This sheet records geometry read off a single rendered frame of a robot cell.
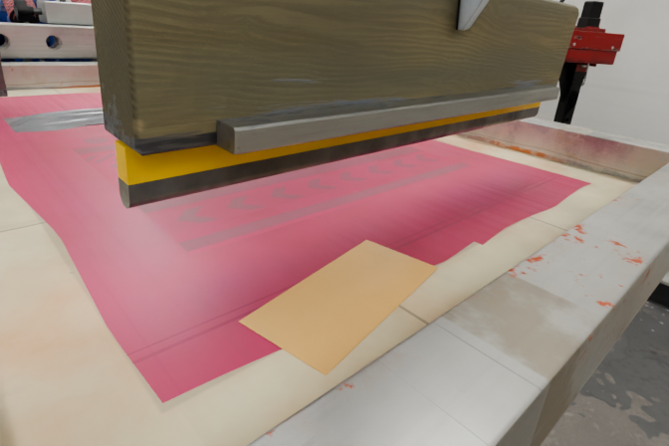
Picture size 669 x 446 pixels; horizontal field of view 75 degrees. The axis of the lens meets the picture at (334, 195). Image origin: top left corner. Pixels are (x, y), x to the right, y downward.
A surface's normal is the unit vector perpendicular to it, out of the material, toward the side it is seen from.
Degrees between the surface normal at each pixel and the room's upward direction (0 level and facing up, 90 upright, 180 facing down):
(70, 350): 0
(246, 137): 93
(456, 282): 0
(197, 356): 0
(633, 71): 90
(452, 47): 93
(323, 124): 93
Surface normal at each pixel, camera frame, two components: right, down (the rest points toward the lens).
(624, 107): -0.73, 0.20
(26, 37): 0.68, 0.32
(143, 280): 0.07, -0.93
